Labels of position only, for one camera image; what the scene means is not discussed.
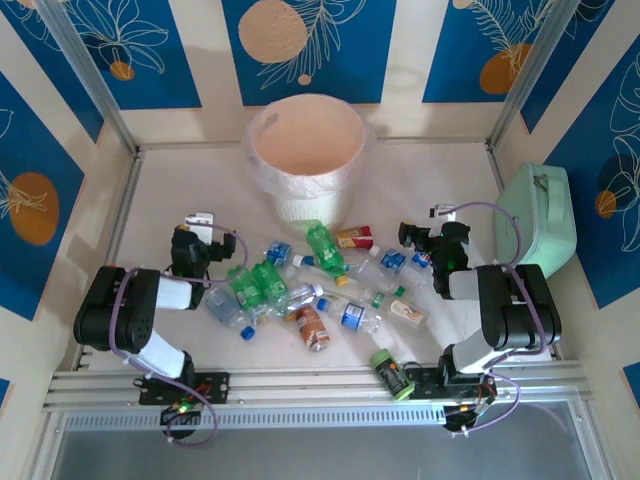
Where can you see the clear bottle blue white label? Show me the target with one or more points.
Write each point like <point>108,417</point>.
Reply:
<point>421,261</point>

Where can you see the crushed green plastic bottle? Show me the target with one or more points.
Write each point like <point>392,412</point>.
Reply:
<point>270,282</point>
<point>245,290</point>

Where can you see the red yellow label bottle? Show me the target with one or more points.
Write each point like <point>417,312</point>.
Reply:
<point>355,236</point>

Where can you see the blue tinted crushed bottle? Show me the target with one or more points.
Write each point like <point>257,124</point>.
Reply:
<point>225,307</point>

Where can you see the clear bottle green cap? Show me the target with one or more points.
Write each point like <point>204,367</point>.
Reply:
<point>367,272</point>

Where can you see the clear bottle green label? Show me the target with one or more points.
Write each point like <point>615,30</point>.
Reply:
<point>378,298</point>

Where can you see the green bottle yellow cap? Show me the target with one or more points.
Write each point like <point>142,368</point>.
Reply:
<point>325,250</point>

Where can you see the crushed clear bottle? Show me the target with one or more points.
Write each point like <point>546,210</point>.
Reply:
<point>302,295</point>

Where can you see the clear bottle blue cloud label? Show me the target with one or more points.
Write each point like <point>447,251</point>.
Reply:
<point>352,315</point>

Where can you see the brown label coffee bottle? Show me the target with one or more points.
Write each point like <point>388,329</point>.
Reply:
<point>312,327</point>

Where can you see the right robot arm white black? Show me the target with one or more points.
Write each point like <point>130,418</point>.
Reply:
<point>500,310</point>

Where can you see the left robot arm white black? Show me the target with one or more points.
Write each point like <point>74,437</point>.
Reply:
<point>100,310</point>

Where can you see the clear plastic bin liner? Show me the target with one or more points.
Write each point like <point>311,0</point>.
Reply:
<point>300,187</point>

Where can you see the white plastic waste bin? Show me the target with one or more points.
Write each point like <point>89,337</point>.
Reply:
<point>310,140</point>

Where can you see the mint green medicine bag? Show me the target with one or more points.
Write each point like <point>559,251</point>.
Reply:
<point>540,235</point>

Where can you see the metal zipper pull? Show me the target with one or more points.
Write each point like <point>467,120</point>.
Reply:
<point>540,182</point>

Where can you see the green black can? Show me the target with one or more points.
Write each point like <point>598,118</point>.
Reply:
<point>392,375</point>

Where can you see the black left base connector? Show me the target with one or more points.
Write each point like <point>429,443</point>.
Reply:
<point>182,417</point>

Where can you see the black base connector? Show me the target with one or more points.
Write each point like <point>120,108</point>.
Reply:
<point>457,422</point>
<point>182,417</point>

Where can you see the black right base connector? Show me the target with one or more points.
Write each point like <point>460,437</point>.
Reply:
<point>457,422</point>

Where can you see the grey metal panel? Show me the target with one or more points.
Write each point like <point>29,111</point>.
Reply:
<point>320,455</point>

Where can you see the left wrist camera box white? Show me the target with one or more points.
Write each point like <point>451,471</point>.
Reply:
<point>202,222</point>

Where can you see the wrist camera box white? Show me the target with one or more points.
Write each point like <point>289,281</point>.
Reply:
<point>202,222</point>
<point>445,212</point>

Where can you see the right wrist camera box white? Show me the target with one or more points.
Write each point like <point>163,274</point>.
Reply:
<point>445,212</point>

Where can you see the aluminium table edge rail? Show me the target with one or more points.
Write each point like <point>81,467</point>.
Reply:
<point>124,200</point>
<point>497,170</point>

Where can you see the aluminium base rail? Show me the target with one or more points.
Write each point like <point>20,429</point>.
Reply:
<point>310,387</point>

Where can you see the aluminium frame post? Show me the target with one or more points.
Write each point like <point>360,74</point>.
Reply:
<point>527,75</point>
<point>90,75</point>

